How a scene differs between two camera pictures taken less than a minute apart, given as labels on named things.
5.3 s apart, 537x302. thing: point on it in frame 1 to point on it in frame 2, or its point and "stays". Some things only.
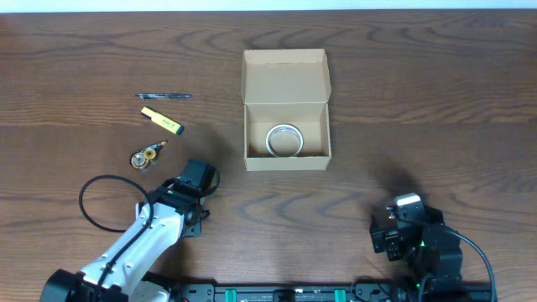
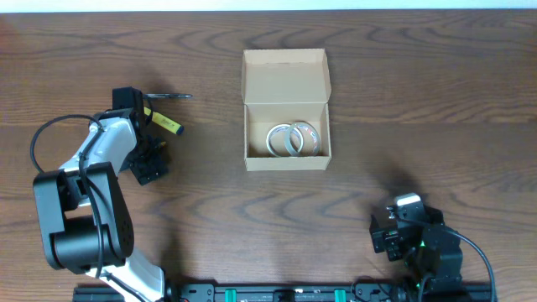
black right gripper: [394, 226] stays
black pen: [162, 96] stays
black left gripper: [195, 231] to [150, 166]
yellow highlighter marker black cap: [162, 120] stays
